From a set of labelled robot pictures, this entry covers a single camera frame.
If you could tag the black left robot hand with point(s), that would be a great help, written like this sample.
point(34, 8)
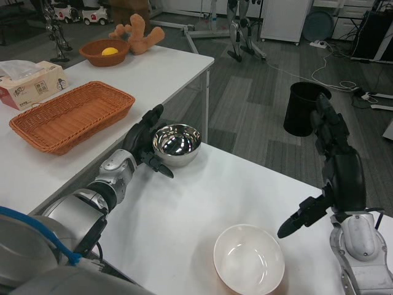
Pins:
point(138, 138)

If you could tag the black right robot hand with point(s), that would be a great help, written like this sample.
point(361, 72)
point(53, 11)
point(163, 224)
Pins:
point(347, 181)

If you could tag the shiny metal bowl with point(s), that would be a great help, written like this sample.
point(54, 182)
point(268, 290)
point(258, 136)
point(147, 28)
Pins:
point(184, 157)

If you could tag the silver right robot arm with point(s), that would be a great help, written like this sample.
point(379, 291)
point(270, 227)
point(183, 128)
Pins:
point(359, 239)

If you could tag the white ceramic bowl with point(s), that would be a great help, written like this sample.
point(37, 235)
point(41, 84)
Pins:
point(248, 258)

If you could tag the white side table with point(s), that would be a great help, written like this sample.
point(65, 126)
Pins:
point(159, 77)

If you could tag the rectangular orange wicker basket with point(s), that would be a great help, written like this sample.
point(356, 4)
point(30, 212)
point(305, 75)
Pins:
point(70, 120)

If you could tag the round orange wicker basket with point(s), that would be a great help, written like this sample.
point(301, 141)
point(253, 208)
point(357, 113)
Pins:
point(104, 60)

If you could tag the black trash bin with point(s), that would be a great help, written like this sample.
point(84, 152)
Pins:
point(298, 110)

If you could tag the yellow lemon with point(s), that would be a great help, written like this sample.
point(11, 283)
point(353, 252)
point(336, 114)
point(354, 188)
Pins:
point(110, 51)

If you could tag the orange plush toy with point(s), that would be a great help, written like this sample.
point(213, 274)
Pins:
point(138, 40)

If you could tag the tissue box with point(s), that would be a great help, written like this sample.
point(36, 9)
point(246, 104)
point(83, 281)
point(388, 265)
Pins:
point(37, 86)

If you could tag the white robot gantry stand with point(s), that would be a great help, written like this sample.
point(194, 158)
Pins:
point(196, 32)

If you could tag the brown cardboard box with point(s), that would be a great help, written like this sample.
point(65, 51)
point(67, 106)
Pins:
point(129, 9)

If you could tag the white toy car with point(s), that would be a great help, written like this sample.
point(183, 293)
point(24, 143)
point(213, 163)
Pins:
point(95, 15)
point(69, 13)

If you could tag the dark humanoid robot legs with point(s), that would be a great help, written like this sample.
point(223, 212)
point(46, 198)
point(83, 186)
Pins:
point(55, 33)

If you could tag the white power strip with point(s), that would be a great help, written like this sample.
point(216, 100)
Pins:
point(318, 44)

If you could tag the silver black humanoid robot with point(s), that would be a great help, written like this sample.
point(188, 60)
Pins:
point(235, 29)

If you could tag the black computer tower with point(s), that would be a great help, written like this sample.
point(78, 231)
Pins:
point(373, 37)

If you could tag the white drawer cabinet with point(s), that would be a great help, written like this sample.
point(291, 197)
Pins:
point(348, 24)

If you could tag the round grey-blue tray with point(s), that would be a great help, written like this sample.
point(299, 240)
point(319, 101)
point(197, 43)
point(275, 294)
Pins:
point(319, 26)

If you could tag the grey robot chest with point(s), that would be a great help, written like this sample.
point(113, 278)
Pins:
point(37, 270)

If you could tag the tall white cabinet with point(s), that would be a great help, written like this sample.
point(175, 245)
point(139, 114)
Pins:
point(285, 21)

